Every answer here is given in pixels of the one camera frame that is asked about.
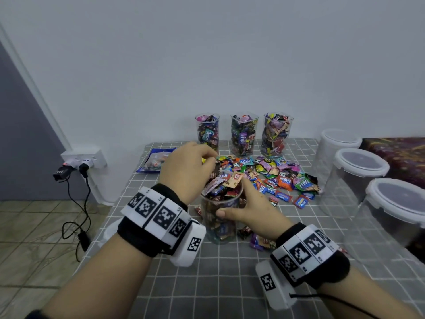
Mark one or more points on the person's right forearm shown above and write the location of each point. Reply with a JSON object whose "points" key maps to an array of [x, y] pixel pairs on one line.
{"points": [[368, 299]]}

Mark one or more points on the grey door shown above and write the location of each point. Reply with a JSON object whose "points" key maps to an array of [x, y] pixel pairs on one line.
{"points": [[23, 139]]}

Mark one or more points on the small transparent plastic jar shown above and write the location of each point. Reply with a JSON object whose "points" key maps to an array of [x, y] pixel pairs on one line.
{"points": [[219, 226], [276, 134], [244, 134]]}

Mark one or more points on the white wall socket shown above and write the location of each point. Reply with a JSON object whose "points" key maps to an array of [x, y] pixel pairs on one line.
{"points": [[83, 158]]}

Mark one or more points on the tall transparent plastic jar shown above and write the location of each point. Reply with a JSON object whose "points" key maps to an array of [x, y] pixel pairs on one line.
{"points": [[207, 129]]}

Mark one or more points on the pile of colourful candies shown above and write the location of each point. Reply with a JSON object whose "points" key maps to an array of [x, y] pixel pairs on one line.
{"points": [[285, 177]]}

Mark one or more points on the black power plug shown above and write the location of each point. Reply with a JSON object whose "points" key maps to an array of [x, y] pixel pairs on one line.
{"points": [[62, 173]]}

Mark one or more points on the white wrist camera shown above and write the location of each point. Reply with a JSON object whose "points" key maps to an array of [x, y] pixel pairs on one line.
{"points": [[191, 243], [271, 283]]}

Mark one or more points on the person's right hand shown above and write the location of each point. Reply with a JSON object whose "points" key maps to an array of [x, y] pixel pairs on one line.
{"points": [[262, 217]]}

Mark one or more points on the blue snack packet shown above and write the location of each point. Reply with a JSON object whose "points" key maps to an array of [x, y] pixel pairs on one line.
{"points": [[151, 159]]}

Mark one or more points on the person's left hand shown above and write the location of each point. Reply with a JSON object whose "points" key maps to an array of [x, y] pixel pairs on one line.
{"points": [[186, 172]]}

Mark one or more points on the black marker-tagged left wristband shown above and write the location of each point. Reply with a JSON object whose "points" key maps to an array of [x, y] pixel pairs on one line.
{"points": [[154, 219]]}

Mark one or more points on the dark patterned cloth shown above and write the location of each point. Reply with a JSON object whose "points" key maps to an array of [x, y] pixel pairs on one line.
{"points": [[402, 154]]}

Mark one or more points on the person's left forearm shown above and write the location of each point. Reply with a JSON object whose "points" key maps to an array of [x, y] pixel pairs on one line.
{"points": [[96, 285]]}

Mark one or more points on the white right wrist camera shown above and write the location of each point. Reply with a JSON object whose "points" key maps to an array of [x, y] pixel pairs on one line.
{"points": [[271, 283]]}

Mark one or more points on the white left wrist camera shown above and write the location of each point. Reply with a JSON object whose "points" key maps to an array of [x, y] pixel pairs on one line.
{"points": [[191, 243]]}

